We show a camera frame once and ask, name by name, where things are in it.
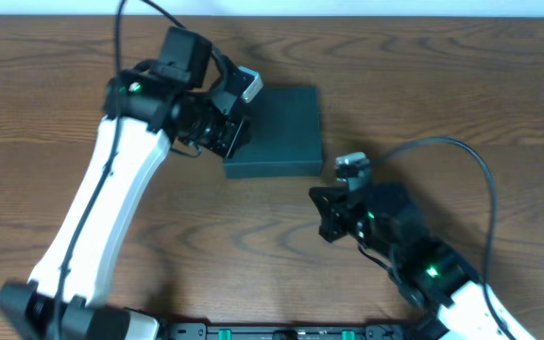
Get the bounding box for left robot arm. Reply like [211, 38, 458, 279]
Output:
[0, 27, 263, 339]

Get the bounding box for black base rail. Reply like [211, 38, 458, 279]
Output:
[125, 309, 424, 340]

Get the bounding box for dark green open box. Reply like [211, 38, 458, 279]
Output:
[223, 85, 323, 179]

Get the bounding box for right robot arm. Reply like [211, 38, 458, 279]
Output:
[309, 182, 532, 339]

